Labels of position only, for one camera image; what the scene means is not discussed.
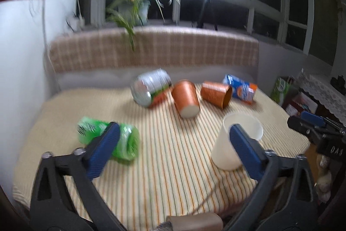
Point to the can with green orange label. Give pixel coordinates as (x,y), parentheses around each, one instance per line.
(150,89)

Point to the plaid sofa backrest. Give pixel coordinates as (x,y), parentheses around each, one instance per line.
(162,49)

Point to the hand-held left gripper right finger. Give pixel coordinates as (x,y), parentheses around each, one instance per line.
(244,151)

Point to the white lace cloth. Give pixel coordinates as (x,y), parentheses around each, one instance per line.
(324,90)

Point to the white window frame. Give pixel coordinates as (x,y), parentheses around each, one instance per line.
(282,11)

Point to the potted green plant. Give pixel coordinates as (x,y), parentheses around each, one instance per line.
(133,7)

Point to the green plastic packet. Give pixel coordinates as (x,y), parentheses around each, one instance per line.
(127,143)

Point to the white translucent plastic cup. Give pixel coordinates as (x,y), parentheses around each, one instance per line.
(225,144)

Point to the black tripod stand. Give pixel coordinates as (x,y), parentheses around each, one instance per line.
(206,10)

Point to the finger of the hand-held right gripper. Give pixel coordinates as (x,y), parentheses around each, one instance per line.
(312,118)
(298,124)

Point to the blue drink carton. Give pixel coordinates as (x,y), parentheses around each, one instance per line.
(240,89)

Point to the green white bag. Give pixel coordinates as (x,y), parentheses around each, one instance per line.
(281,89)

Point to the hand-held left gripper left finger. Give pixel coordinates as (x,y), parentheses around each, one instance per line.
(104,147)

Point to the orange paper cup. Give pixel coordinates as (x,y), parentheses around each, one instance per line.
(185,97)
(215,94)

